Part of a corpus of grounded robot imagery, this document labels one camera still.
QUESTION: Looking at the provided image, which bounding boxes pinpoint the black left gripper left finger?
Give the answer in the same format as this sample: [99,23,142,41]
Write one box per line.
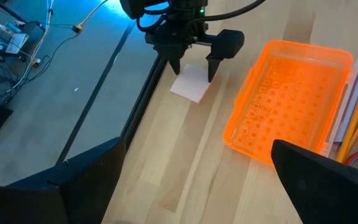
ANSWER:
[0,138,127,224]

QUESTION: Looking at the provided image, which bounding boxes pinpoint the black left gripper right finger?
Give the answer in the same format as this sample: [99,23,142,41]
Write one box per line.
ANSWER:
[270,139,358,224]

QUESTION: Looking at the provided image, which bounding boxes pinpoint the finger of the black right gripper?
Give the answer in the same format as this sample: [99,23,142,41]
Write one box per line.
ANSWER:
[153,45,193,76]
[205,29,246,83]

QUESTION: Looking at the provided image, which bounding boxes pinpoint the white paper note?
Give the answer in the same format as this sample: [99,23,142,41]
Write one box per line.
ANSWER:
[169,63,213,104]

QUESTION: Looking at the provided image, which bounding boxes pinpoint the orange plastic box lid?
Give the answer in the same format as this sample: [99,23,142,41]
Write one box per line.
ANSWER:
[223,39,354,166]

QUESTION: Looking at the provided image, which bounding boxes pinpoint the white adapter box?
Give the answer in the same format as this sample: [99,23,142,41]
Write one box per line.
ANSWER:
[4,32,30,55]

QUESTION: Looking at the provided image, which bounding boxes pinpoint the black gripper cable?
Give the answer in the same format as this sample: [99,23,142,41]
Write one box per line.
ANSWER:
[194,0,266,27]

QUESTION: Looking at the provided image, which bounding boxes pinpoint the black metal table frame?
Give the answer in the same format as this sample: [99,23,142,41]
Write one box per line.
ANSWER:
[119,54,168,151]

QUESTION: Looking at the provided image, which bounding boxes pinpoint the yellow plug cable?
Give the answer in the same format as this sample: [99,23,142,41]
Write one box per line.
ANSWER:
[71,0,109,34]

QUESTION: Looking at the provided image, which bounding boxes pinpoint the black floor cable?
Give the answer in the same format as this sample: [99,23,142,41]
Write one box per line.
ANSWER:
[0,30,80,105]

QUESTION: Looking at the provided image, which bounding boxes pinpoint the white floor cable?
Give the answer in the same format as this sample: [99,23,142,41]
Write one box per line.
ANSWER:
[9,0,55,91]

